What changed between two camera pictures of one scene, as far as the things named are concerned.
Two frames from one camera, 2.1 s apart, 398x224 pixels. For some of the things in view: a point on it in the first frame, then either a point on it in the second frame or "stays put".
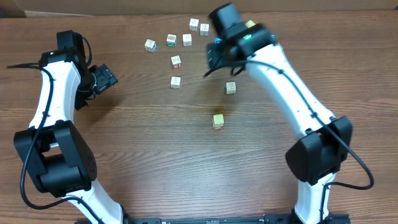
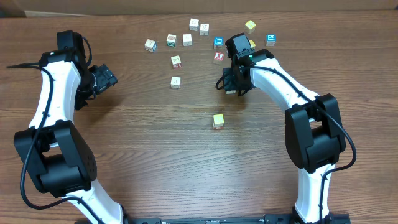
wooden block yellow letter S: (218, 120) stays put
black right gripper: (212, 54) → (228, 83)
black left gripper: (106, 78) stays put
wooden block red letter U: (175, 82) stays put
